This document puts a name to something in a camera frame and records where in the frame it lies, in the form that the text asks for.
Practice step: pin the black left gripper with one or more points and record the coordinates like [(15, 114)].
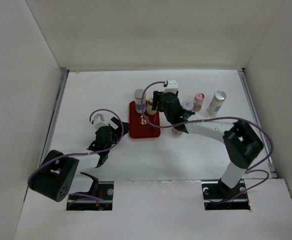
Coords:
[(116, 122)]

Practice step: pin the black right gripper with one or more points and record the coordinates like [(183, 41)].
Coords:
[(155, 100)]

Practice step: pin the yellow cap spice bottle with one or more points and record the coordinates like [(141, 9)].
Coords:
[(149, 106)]

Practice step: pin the tall jar blue label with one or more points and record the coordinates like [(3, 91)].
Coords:
[(140, 102)]

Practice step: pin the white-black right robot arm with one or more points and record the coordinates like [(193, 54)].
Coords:
[(241, 142)]

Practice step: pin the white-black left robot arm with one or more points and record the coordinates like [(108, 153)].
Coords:
[(55, 175)]

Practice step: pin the red lacquer tray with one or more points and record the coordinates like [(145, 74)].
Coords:
[(138, 127)]

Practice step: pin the red-white lid sauce jar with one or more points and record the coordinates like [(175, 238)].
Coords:
[(176, 132)]

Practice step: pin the pink cap spice bottle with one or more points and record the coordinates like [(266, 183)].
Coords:
[(198, 101)]

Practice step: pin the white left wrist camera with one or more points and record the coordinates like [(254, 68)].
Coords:
[(98, 121)]

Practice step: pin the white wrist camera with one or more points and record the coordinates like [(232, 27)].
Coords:
[(98, 121), (171, 86)]

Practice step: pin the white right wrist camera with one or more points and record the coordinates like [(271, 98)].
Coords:
[(171, 86)]

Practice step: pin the left aluminium side rail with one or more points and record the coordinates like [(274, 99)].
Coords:
[(55, 111)]

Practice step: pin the aluminium side rail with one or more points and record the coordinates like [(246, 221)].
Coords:
[(266, 139), (55, 111)]

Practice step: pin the right aluminium side rail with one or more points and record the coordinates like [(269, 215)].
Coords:
[(266, 139)]

